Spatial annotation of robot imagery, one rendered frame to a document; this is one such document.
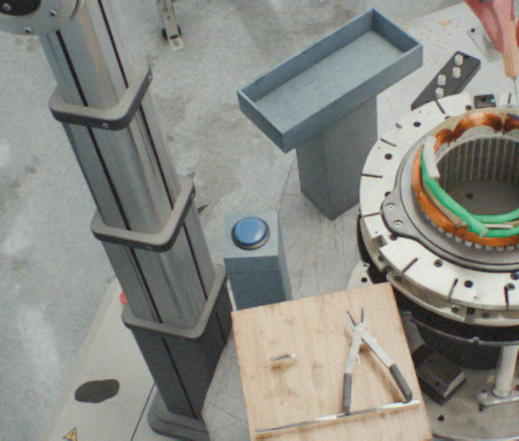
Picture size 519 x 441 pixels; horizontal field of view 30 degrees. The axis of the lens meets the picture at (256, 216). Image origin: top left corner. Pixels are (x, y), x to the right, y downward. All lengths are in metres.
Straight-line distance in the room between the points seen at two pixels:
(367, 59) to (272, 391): 0.56
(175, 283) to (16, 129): 1.51
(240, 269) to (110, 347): 0.89
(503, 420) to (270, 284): 0.36
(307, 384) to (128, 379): 1.00
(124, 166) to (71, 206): 1.40
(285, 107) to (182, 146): 1.37
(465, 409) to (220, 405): 0.34
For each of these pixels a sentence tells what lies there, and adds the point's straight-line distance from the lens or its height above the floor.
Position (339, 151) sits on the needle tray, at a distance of 1.43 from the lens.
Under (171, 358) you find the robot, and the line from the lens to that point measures 1.70.
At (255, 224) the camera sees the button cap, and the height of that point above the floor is 1.04.
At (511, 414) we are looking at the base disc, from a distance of 1.36.
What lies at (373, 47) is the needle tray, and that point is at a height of 1.03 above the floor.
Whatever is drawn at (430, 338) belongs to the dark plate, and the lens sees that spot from 1.43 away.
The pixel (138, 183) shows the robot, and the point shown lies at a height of 1.04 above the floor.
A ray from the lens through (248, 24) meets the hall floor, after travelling 3.02.
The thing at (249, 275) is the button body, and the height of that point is 0.99.
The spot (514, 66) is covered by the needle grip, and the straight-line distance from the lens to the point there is 1.02.
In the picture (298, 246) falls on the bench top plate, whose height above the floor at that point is 0.78.
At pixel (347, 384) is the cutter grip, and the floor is 1.09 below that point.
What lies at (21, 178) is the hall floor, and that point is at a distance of 2.79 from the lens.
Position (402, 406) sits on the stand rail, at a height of 1.08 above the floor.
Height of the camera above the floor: 2.03
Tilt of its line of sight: 53 degrees down
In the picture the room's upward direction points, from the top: 11 degrees counter-clockwise
